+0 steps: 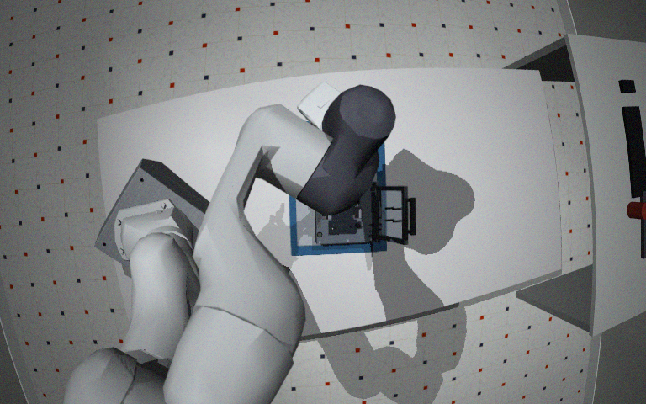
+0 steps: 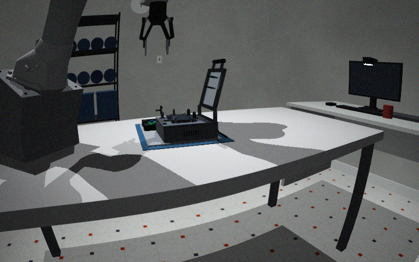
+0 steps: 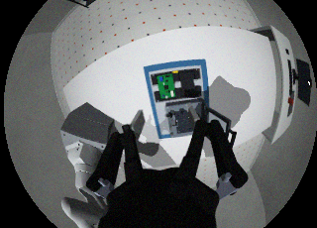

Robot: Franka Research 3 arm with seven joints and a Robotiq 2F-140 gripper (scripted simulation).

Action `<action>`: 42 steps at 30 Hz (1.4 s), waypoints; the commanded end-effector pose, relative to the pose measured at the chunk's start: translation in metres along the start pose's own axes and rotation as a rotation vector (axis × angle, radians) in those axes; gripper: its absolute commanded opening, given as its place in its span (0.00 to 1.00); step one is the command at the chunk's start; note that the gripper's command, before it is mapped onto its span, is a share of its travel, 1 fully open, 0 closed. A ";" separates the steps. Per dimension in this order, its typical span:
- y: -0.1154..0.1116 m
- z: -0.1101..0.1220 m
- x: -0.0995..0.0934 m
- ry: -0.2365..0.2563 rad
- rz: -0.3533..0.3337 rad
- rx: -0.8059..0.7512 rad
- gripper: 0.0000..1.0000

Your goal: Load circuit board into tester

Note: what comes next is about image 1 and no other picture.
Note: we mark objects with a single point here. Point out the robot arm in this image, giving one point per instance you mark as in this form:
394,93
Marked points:
247,317

